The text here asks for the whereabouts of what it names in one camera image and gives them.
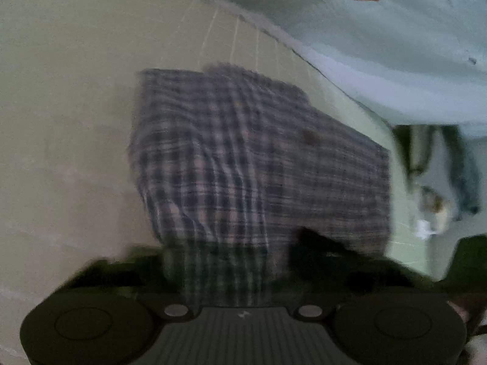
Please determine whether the plaid shirt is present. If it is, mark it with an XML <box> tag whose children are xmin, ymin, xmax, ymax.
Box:
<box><xmin>128</xmin><ymin>63</ymin><xmax>392</xmax><ymax>308</ymax></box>

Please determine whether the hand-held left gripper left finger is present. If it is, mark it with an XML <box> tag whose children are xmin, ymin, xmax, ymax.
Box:
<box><xmin>72</xmin><ymin>249</ymin><xmax>191</xmax><ymax>319</ymax></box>

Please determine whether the small white brown object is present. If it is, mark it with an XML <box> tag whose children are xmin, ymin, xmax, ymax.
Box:
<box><xmin>415</xmin><ymin>186</ymin><xmax>450</xmax><ymax>241</ymax></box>

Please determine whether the pale carrot print sheet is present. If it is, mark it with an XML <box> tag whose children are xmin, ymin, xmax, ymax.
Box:
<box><xmin>183</xmin><ymin>0</ymin><xmax>487</xmax><ymax>138</ymax></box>

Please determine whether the pale green grid mat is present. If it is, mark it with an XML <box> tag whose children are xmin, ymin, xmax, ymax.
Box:
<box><xmin>0</xmin><ymin>0</ymin><xmax>453</xmax><ymax>354</ymax></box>

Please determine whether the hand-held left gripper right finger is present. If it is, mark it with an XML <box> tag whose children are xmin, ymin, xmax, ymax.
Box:
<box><xmin>289</xmin><ymin>227</ymin><xmax>434</xmax><ymax>319</ymax></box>

